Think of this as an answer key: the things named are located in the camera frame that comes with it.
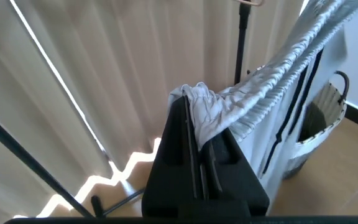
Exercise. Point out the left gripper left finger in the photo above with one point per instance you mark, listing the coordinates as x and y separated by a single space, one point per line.
169 174

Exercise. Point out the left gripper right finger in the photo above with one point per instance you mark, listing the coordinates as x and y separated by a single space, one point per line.
235 180

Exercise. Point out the pale grey shorts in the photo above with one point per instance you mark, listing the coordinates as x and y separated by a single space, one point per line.
228 105

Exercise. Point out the pink clothes hanger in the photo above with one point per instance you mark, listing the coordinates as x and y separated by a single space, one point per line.
253 3

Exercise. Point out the white laundry basket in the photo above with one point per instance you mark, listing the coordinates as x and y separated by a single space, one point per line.
328 105

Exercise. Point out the black clothes rack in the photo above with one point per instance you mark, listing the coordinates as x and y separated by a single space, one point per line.
242 46

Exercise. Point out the beige curtain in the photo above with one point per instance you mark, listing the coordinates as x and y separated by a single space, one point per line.
120 62

